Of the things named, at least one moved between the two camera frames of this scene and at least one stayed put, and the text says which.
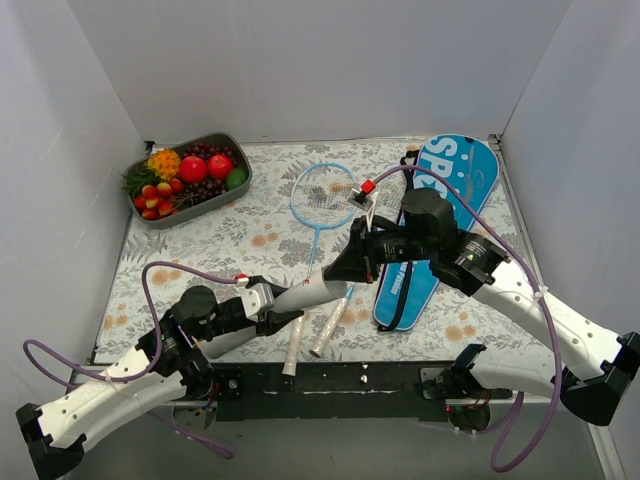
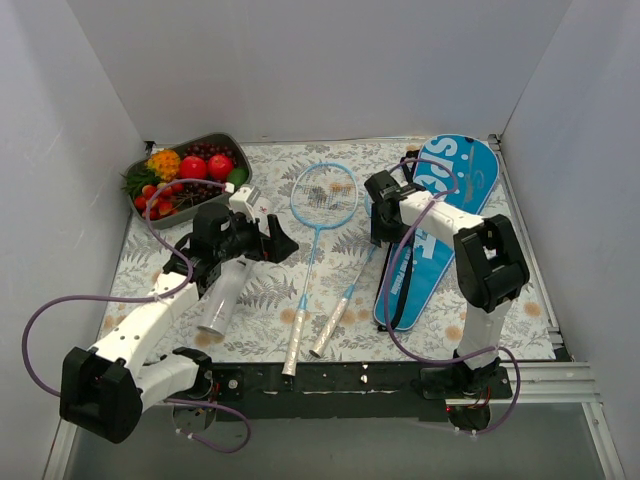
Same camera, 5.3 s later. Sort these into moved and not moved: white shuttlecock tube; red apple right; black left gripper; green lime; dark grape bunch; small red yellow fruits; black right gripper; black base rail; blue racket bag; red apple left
Moved: black right gripper; white shuttlecock tube; black left gripper
Not moved: small red yellow fruits; green lime; black base rail; blue racket bag; dark grape bunch; red apple right; red apple left
